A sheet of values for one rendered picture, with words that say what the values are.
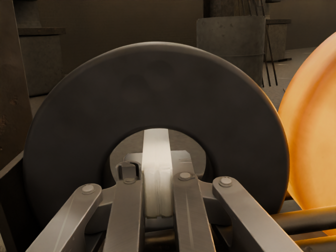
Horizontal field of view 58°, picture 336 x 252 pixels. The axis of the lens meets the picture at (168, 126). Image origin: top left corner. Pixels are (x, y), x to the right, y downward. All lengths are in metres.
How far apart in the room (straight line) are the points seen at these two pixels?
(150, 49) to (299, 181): 0.11
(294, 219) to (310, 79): 0.08
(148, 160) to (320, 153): 0.10
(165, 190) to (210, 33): 2.43
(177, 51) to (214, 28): 2.39
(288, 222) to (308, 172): 0.03
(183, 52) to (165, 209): 0.08
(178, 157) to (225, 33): 2.36
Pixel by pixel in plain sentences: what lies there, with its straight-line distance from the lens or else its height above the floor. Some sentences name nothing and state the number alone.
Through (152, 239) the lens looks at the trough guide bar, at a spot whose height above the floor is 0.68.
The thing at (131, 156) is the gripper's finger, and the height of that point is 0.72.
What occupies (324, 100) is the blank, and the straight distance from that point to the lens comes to 0.18.
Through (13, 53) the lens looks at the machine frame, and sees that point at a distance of 0.37.
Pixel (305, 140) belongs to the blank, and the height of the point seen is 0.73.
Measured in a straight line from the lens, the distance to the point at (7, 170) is 0.18.
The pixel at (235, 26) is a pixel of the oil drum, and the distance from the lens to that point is 2.52.
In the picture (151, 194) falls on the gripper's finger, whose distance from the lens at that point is 0.15.
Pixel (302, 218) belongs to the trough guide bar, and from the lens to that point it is 0.18.
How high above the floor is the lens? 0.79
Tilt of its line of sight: 17 degrees down
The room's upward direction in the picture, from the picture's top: 2 degrees counter-clockwise
